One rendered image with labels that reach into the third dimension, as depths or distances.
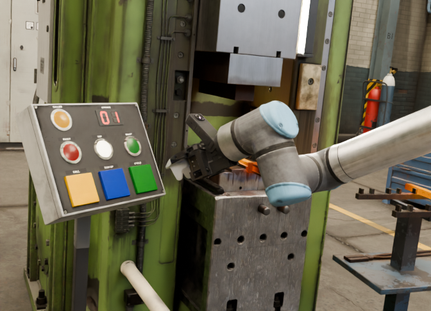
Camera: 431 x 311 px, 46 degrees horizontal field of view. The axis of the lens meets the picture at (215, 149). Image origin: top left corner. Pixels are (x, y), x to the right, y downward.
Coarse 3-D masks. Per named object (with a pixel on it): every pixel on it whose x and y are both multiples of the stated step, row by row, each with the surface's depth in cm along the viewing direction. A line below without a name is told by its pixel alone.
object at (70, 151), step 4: (68, 144) 123; (72, 144) 124; (64, 148) 122; (68, 148) 122; (72, 148) 123; (76, 148) 124; (64, 152) 121; (68, 152) 122; (72, 152) 123; (76, 152) 124; (68, 156) 121; (72, 156) 122; (76, 156) 123; (72, 160) 122
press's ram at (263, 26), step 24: (216, 0) 156; (240, 0) 157; (264, 0) 161; (288, 0) 165; (216, 24) 156; (240, 24) 159; (264, 24) 162; (288, 24) 166; (216, 48) 157; (240, 48) 160; (264, 48) 164; (288, 48) 168
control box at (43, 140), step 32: (32, 128) 120; (64, 128) 124; (96, 128) 131; (128, 128) 140; (32, 160) 121; (64, 160) 121; (96, 160) 128; (128, 160) 136; (64, 192) 118; (160, 192) 140
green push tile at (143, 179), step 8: (128, 168) 135; (136, 168) 136; (144, 168) 138; (136, 176) 135; (144, 176) 137; (152, 176) 139; (136, 184) 134; (144, 184) 136; (152, 184) 138; (136, 192) 134; (144, 192) 136
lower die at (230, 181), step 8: (232, 168) 169; (240, 168) 170; (216, 176) 167; (224, 176) 167; (232, 176) 168; (240, 176) 169; (248, 176) 171; (256, 176) 172; (224, 184) 167; (232, 184) 169; (240, 184) 170; (248, 184) 171; (256, 184) 173
